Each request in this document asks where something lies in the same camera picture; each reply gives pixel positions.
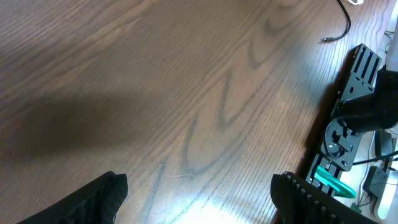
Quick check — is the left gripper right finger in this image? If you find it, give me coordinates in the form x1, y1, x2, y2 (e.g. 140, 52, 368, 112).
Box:
271, 172, 376, 224

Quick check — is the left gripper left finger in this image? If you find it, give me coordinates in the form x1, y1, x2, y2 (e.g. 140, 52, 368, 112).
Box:
21, 171, 128, 224

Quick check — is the black USB cable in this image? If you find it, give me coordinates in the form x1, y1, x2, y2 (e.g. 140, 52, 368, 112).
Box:
320, 0, 352, 44

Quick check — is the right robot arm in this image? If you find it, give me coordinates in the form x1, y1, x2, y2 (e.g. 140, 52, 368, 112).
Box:
321, 37, 397, 169

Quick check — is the black power adapter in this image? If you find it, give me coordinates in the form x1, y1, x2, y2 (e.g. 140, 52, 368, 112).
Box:
363, 166, 389, 199

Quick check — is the green handled tool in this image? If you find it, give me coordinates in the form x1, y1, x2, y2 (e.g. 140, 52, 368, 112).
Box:
315, 166, 356, 198

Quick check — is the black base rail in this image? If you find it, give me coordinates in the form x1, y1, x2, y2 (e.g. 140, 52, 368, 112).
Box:
303, 44, 381, 196

